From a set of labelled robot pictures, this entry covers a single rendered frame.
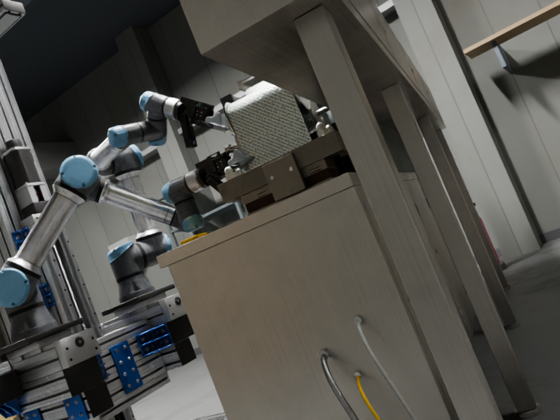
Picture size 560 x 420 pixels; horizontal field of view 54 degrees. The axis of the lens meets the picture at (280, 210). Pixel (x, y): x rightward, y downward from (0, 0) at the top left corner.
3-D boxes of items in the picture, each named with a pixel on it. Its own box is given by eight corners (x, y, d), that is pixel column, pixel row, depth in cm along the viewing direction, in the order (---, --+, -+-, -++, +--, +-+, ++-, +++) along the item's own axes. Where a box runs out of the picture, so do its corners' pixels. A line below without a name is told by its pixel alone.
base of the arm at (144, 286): (112, 307, 228) (104, 284, 228) (138, 297, 241) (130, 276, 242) (137, 297, 220) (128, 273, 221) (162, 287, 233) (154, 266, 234)
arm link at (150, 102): (150, 108, 210) (150, 87, 205) (175, 116, 206) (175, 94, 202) (137, 115, 203) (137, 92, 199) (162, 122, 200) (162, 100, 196)
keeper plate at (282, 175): (277, 201, 162) (263, 167, 163) (307, 187, 159) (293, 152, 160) (274, 202, 160) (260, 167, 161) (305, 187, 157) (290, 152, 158)
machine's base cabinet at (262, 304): (395, 322, 400) (350, 212, 406) (483, 292, 378) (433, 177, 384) (270, 537, 164) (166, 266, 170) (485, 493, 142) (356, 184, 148)
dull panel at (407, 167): (425, 174, 385) (412, 142, 387) (430, 172, 384) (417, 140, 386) (357, 176, 176) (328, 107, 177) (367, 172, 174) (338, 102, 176)
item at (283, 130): (255, 182, 186) (235, 132, 188) (317, 153, 178) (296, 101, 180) (255, 182, 186) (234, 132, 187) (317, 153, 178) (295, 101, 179)
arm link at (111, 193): (62, 195, 203) (188, 240, 212) (58, 188, 192) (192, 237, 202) (74, 167, 206) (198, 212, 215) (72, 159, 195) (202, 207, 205)
